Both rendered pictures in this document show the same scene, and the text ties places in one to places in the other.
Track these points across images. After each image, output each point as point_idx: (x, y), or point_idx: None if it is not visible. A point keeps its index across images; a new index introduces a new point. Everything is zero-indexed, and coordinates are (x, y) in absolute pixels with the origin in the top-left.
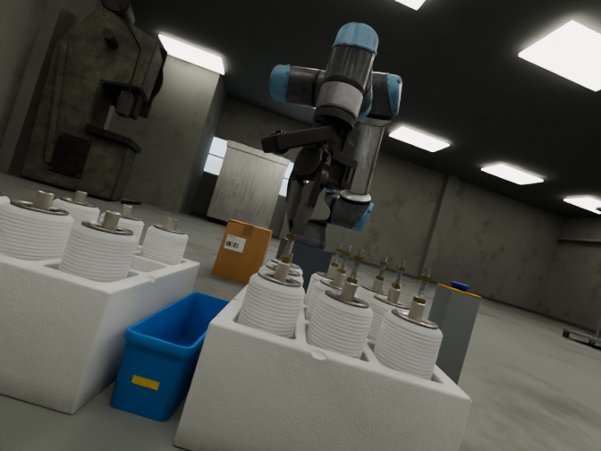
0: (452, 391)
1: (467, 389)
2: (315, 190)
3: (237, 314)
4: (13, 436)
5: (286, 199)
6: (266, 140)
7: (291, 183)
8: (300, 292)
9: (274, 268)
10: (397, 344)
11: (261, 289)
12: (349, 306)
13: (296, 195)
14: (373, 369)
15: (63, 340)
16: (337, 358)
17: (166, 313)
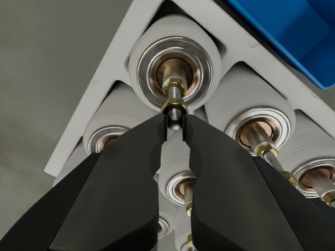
0: (51, 166)
1: (167, 248)
2: (45, 199)
3: (195, 20)
4: None
5: (259, 162)
6: None
7: (297, 231)
8: (134, 88)
9: (256, 115)
10: (77, 159)
11: (151, 28)
12: (89, 132)
13: (199, 180)
14: (73, 118)
15: None
16: (87, 93)
17: None
